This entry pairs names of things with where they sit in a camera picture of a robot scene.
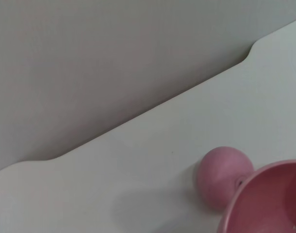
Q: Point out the pink plastic bowl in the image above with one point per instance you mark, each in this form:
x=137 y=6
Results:
x=271 y=201

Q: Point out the pink toy peach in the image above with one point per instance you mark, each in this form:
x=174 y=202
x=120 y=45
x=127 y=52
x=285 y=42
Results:
x=220 y=174

